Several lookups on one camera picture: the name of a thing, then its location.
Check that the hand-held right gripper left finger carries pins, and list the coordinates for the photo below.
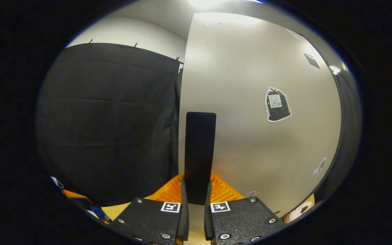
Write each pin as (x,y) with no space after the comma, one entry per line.
(184,221)

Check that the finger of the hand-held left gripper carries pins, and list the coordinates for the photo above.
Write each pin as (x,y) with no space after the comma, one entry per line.
(75,195)

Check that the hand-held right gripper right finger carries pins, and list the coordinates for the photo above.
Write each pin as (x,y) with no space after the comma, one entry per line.
(208,221)

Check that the grey cabinet door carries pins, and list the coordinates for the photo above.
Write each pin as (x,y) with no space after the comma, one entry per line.
(250,143)

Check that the black backdrop cloth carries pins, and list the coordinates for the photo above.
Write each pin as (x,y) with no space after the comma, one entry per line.
(107,119)

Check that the pink white plush toy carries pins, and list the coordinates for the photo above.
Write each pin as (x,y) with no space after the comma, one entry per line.
(298,211)

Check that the ceiling light panel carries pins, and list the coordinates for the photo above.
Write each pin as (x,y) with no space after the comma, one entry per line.
(335,69)
(202,2)

